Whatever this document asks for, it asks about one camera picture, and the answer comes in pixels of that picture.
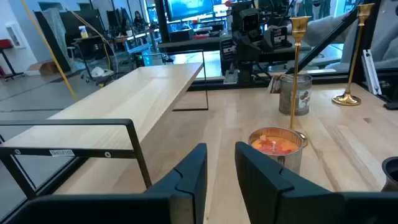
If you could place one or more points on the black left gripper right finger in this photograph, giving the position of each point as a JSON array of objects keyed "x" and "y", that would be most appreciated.
[{"x": 264, "y": 186}]

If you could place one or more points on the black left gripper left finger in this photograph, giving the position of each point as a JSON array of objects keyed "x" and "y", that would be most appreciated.
[{"x": 186, "y": 174}]

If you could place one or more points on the orange candle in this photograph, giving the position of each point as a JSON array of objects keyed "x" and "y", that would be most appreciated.
[{"x": 273, "y": 146}]

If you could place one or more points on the tall gold candlestick holder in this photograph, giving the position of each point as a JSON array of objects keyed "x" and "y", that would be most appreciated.
[
  {"x": 346, "y": 99},
  {"x": 299, "y": 25}
]

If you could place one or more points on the black candlestick holder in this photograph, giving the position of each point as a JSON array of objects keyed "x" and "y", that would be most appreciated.
[{"x": 392, "y": 174}]

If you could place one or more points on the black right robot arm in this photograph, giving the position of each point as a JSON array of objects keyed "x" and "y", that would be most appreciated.
[{"x": 245, "y": 62}]

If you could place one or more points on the glass jar candle with tag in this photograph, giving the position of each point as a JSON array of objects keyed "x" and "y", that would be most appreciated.
[{"x": 303, "y": 99}]

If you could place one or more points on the grey desk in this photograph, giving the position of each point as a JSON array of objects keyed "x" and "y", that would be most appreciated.
[{"x": 192, "y": 43}]

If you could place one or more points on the computer monitor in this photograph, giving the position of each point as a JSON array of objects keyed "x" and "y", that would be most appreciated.
[{"x": 189, "y": 7}]

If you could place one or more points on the person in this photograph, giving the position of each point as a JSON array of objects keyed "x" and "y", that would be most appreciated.
[{"x": 138, "y": 19}]

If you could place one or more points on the silver aluminium extrusion bar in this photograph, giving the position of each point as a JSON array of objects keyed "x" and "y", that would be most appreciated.
[{"x": 371, "y": 71}]

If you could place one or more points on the white plastic bottle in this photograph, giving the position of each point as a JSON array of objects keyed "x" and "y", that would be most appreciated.
[{"x": 83, "y": 32}]

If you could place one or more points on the cardboard box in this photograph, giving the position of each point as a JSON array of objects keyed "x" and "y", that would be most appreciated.
[{"x": 43, "y": 67}]

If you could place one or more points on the red topped black stand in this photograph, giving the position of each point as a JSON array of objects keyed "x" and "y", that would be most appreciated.
[{"x": 4, "y": 43}]

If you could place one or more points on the silver metal bracket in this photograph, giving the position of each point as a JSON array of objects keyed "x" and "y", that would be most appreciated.
[{"x": 231, "y": 77}]

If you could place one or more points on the black aluminium rig frame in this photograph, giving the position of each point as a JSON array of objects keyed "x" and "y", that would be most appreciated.
[{"x": 329, "y": 34}]

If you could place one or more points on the wooden shelf with black frame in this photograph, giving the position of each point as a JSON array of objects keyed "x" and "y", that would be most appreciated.
[{"x": 124, "y": 93}]

